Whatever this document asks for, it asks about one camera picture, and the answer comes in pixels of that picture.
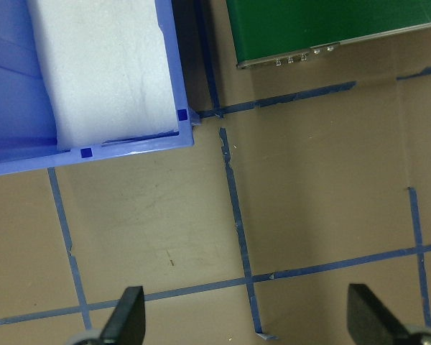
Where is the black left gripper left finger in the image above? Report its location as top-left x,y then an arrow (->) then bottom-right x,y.
99,286 -> 145,345

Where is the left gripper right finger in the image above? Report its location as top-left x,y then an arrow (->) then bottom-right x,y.
346,283 -> 410,345

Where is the blue bin with foam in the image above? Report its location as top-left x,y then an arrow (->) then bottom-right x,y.
0,1 -> 198,175

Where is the white foam pad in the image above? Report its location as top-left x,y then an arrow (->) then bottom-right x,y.
27,1 -> 178,150

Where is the green conveyor belt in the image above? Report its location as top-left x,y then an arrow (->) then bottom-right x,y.
226,0 -> 431,69

